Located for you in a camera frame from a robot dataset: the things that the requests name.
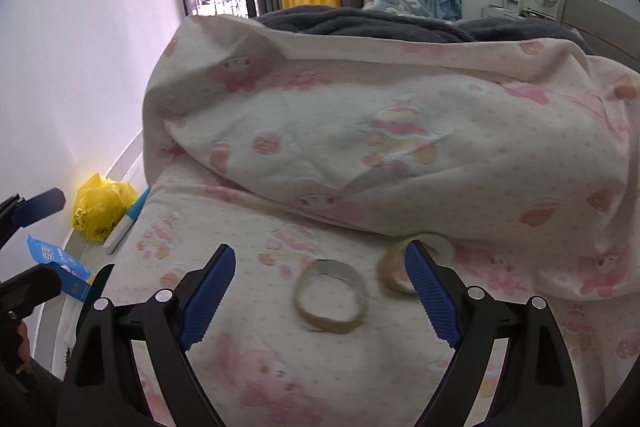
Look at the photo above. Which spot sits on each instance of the grey tape roll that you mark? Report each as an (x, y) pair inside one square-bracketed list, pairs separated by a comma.
[(345, 277)]

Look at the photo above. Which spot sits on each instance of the yellow plastic bag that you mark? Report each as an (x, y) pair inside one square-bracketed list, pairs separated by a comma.
[(102, 207)]

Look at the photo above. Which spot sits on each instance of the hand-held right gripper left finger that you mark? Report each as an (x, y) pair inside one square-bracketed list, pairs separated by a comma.
[(207, 297)]

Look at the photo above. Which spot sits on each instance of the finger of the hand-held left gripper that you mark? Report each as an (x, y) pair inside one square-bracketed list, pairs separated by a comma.
[(40, 204), (30, 284)]

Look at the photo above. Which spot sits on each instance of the beige padded headboard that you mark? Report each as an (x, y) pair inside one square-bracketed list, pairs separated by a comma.
[(600, 27)]

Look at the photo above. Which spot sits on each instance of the dark grey blanket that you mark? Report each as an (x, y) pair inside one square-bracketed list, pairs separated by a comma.
[(350, 22)]

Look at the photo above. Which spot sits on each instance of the pink printed bed sheet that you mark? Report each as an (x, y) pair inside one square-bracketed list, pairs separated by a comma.
[(300, 357)]

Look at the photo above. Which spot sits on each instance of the person's left hand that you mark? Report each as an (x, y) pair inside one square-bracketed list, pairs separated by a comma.
[(23, 347)]

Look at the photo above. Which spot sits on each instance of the pink printed quilt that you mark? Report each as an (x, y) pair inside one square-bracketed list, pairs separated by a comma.
[(400, 132)]

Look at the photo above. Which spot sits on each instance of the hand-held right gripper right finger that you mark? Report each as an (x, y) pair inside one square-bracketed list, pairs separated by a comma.
[(432, 297)]

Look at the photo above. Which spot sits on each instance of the clear tape roll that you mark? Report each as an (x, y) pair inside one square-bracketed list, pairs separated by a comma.
[(392, 267)]

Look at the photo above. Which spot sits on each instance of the white vanity table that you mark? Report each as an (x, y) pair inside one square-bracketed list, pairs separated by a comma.
[(505, 13)]

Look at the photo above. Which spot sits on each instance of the blue cardboard box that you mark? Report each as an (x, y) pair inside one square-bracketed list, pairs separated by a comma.
[(62, 267)]

